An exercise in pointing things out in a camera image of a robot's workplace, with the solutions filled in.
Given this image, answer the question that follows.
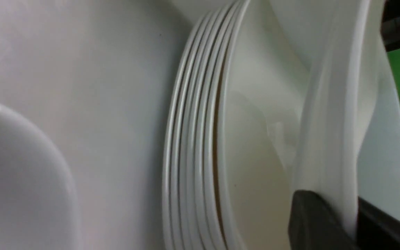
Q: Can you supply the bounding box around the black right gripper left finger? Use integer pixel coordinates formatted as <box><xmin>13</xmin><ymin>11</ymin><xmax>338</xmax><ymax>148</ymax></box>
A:
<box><xmin>288</xmin><ymin>190</ymin><xmax>357</xmax><ymax>250</ymax></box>

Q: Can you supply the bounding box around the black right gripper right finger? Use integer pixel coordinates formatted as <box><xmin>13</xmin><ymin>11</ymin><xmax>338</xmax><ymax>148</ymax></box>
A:
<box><xmin>357</xmin><ymin>198</ymin><xmax>400</xmax><ymax>250</ymax></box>

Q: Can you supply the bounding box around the large white square plate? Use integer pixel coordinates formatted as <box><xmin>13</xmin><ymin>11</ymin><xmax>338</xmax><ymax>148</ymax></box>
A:
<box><xmin>290</xmin><ymin>0</ymin><xmax>385</xmax><ymax>239</ymax></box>

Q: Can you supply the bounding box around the stack of white square plates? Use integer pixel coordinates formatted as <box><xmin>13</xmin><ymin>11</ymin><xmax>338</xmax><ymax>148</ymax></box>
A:
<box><xmin>162</xmin><ymin>0</ymin><xmax>309</xmax><ymax>250</ymax></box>

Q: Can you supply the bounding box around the stack of small white bowls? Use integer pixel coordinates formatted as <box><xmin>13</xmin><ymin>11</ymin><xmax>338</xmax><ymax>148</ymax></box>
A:
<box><xmin>0</xmin><ymin>104</ymin><xmax>83</xmax><ymax>250</ymax></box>

